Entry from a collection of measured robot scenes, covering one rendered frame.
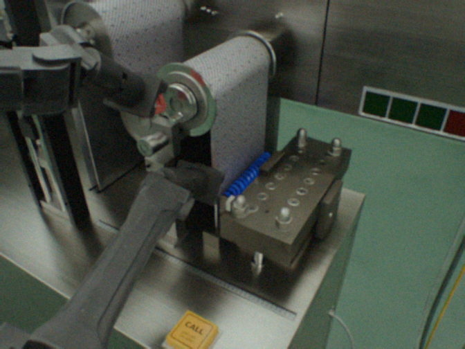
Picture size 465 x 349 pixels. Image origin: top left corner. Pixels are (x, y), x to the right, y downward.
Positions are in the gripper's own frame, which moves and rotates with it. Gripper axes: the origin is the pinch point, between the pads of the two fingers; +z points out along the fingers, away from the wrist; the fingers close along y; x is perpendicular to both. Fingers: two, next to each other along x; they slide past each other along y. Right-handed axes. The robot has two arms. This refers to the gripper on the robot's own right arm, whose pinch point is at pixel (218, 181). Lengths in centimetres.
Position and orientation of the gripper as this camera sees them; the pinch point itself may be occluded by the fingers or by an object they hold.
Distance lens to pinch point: 84.7
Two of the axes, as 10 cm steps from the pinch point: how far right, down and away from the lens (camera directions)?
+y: 8.6, 2.9, -4.2
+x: 2.5, -9.6, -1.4
